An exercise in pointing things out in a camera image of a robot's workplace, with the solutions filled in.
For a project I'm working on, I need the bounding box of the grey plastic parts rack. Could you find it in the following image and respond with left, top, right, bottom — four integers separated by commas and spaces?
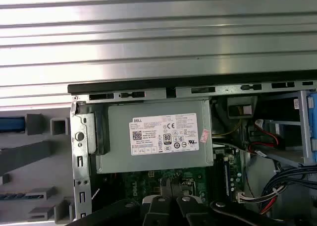
0, 108, 75, 226

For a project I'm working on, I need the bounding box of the yellow wire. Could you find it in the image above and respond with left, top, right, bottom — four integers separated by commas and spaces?
214, 104, 243, 138

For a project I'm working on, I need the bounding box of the grey Dell power supply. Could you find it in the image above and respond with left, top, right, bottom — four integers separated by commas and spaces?
95, 99, 215, 174

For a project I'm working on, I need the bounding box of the red drive wire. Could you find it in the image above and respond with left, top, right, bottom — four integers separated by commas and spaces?
248, 133, 282, 153

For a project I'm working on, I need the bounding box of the RAM stick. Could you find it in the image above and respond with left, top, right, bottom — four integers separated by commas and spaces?
223, 158, 230, 202
0, 192, 42, 201

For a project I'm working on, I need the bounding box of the black open PC case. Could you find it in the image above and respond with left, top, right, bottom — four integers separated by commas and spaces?
67, 80, 317, 226

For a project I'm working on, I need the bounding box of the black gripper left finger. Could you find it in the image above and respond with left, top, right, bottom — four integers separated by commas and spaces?
65, 178, 174, 226

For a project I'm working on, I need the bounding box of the blue plastic drive latch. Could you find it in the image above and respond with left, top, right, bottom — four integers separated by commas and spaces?
306, 91, 317, 163

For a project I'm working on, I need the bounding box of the black RAM slot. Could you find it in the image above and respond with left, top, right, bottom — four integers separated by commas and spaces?
214, 149, 220, 174
219, 149, 225, 174

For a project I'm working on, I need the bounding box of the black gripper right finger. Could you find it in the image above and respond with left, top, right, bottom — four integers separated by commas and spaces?
172, 178, 283, 226

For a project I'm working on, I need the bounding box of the black wire bundle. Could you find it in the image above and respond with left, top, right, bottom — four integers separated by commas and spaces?
260, 161, 317, 215

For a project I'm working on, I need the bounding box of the green Dell motherboard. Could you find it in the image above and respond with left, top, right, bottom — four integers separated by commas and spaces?
93, 146, 248, 213

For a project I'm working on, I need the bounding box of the CPU socket with metal cover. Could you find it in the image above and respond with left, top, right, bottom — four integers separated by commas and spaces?
179, 176, 198, 198

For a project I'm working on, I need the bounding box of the silver metal drive cage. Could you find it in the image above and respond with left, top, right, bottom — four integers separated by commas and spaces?
272, 88, 317, 167

